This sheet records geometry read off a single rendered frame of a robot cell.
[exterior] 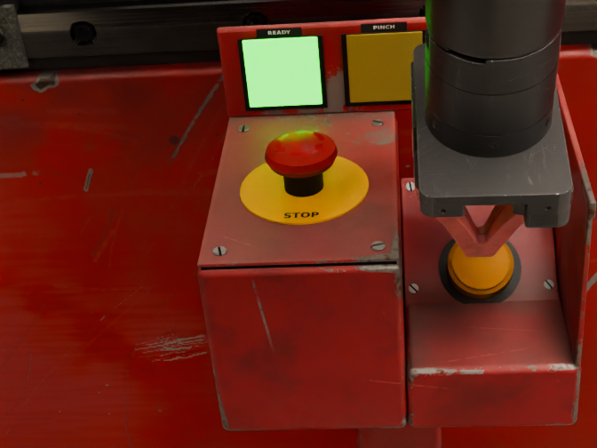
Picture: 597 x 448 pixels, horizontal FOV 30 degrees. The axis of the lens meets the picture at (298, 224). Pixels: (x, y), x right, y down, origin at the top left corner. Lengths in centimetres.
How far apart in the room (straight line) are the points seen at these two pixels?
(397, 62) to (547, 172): 21
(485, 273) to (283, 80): 17
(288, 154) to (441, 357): 14
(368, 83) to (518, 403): 21
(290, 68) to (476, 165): 21
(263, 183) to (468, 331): 14
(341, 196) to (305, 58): 10
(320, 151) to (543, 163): 15
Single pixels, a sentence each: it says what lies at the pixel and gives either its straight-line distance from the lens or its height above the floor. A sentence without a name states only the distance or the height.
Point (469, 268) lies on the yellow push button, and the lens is 65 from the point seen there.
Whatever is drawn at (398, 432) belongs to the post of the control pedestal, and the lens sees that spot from 72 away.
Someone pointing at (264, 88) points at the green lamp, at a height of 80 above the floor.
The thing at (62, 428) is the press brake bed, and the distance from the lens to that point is 104.
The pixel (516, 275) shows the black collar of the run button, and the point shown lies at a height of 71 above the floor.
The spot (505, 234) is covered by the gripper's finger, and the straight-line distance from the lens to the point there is 57.
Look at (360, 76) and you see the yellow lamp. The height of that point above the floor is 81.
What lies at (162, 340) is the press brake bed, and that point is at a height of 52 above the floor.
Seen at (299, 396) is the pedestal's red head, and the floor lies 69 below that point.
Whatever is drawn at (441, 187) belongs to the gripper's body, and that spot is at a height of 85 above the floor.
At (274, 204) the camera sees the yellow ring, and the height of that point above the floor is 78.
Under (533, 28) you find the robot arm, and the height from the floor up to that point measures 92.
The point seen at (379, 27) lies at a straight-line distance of 67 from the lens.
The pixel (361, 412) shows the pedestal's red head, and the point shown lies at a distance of 63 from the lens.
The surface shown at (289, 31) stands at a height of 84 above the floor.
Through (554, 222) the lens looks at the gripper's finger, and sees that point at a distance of 50.
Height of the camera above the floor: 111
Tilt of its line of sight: 34 degrees down
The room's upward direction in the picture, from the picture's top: 6 degrees counter-clockwise
